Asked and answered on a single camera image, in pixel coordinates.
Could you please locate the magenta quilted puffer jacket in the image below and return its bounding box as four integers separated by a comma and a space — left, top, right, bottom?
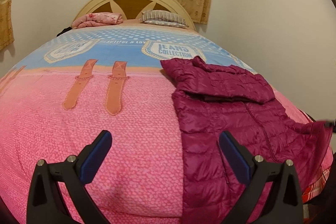
161, 57, 332, 223

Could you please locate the pink and blue bedspread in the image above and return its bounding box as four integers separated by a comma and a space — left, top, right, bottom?
1, 23, 331, 223

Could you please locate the beige side curtain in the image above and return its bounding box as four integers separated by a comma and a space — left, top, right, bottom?
0, 0, 14, 50

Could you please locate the dark object beside bed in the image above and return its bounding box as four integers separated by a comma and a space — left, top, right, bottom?
56, 27, 72, 37

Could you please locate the folded pink floral blanket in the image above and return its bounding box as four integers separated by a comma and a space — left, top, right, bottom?
71, 12, 123, 29

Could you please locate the striped grey pillow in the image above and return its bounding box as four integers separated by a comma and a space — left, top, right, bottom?
140, 10, 189, 28

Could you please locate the cream wooden headboard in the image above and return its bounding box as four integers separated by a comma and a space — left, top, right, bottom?
75, 0, 196, 30

